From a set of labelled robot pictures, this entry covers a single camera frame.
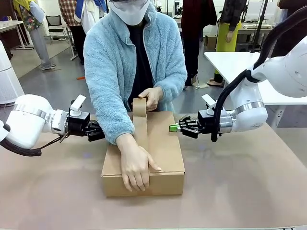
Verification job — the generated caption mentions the white face mask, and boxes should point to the white face mask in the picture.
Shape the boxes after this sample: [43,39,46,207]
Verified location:
[108,0,150,25]

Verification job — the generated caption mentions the person's left forearm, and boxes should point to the person's left forearm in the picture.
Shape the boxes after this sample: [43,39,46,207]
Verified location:
[153,68,188,106]

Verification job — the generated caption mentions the person's right hand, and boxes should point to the person's right hand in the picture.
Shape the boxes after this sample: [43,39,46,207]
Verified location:
[116,137,162,192]

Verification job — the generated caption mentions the white side table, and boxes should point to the white side table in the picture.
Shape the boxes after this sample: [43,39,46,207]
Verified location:
[203,51,307,128]

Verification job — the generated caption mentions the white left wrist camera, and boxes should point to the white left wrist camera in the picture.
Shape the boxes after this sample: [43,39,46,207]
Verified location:
[70,94,87,117]

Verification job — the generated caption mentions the dark left arm cable sleeve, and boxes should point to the dark left arm cable sleeve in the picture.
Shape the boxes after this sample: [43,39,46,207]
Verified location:
[0,121,71,157]

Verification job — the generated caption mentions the dark red clothed figure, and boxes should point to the dark red clothed figure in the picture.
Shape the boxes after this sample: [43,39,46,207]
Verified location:
[180,0,218,87]

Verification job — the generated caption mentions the person's left hand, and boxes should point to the person's left hand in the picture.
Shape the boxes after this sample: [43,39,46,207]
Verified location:
[138,86,164,112]

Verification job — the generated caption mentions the small cardboard box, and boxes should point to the small cardboard box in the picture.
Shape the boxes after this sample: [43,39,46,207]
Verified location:
[204,35,218,50]

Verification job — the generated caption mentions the person's right forearm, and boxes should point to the person's right forearm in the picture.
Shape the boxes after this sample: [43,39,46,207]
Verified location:
[90,93,136,146]

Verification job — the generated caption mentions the brown packing tape roll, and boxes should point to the brown packing tape roll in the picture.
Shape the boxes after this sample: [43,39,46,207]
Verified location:
[131,96,154,173]

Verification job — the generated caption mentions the black right arm cable sleeve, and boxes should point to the black right arm cable sleeve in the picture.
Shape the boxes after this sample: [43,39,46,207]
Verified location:
[210,4,307,143]

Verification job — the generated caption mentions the brown cardboard box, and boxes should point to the brown cardboard box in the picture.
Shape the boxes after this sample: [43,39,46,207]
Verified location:
[101,111,186,198]

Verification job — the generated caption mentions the person in blue fleece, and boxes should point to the person in blue fleece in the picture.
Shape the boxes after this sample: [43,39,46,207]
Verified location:
[83,1,188,146]

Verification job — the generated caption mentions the black mesh office chair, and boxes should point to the black mesh office chair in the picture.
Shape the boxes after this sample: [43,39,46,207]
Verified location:
[45,15,68,44]

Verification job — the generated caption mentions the black tripod pole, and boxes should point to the black tripod pole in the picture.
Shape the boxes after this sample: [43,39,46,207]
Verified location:
[248,0,270,54]

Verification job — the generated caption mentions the person in plaid shirt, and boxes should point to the person in plaid shirt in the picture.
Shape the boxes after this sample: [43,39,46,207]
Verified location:
[58,0,87,65]

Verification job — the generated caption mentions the mannequin with floral clothes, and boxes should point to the mannequin with floral clothes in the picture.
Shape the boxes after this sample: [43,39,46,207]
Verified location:
[13,0,56,71]

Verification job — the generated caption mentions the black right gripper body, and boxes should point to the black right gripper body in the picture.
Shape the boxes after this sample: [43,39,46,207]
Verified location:
[197,109,217,135]

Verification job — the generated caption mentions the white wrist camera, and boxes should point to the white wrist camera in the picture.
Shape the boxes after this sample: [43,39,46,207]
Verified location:
[70,94,87,117]
[201,93,217,114]

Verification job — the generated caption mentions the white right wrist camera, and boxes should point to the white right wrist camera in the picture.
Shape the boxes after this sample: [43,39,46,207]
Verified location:
[201,93,217,114]

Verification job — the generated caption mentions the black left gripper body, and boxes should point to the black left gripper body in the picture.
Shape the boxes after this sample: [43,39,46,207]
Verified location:
[67,111,91,137]

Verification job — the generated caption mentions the wood top desk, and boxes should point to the wood top desk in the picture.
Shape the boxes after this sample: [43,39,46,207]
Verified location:
[0,20,35,50]

